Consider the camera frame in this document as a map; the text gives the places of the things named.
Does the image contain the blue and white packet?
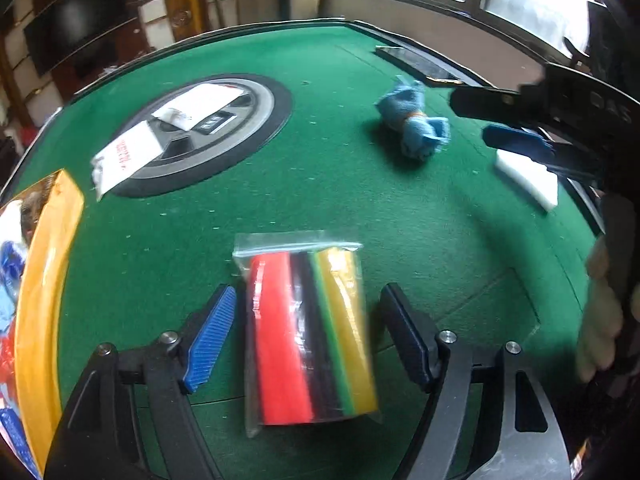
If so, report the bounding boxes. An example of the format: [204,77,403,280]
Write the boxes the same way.
[0,240,27,307]

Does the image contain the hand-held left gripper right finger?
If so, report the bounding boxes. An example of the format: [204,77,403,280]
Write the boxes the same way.
[379,282,576,480]

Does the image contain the person's right hand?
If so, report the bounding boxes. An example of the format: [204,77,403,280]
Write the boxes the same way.
[575,195,627,385]

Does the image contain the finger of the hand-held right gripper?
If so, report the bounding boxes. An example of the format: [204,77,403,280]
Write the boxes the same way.
[481,126,607,187]
[449,85,526,122]

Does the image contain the black smartphone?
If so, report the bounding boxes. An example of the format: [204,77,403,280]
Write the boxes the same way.
[375,45,472,87]

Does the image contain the white packet with red print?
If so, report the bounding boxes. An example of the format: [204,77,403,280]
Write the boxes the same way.
[90,124,167,202]

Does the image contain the yellow cardboard box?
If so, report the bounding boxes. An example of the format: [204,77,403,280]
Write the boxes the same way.
[0,169,85,480]

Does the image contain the bag of coloured felt sheets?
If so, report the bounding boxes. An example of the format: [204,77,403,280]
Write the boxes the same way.
[232,230,384,439]

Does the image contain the light blue cloth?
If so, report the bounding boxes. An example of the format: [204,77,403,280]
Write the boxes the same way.
[375,76,452,162]

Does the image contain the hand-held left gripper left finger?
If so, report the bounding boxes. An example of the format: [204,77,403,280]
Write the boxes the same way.
[45,284,238,480]

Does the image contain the plain white packet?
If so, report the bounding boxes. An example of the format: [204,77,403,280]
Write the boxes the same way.
[150,84,244,134]

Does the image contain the black wall television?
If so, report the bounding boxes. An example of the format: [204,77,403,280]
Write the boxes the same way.
[24,0,127,79]

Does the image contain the brown plush toy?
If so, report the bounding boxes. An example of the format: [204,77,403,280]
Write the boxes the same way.
[20,180,56,247]

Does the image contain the white sponge block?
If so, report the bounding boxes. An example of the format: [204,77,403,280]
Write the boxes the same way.
[494,152,560,212]

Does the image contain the round table centre panel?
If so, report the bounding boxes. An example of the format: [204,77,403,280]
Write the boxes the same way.
[107,74,294,199]

